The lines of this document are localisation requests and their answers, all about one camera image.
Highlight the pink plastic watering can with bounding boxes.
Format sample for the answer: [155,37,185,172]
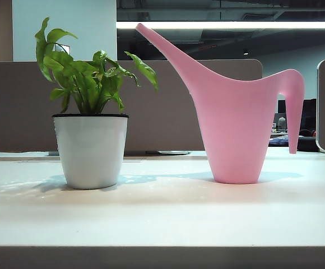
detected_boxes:
[135,22,305,185]

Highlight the grey partition foot plate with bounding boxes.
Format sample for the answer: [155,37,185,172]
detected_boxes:
[145,150,192,156]

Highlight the black bag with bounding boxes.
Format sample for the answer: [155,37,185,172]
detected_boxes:
[296,128,319,152]

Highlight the green plant in white pot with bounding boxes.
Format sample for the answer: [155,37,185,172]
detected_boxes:
[34,17,159,190]

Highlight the long ceiling light strip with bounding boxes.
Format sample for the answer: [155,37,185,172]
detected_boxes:
[116,21,325,30]

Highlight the blue checked cloth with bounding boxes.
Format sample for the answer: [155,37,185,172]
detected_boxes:
[268,135,290,147]

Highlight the dark computer monitor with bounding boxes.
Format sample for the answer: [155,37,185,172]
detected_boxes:
[299,98,317,131]

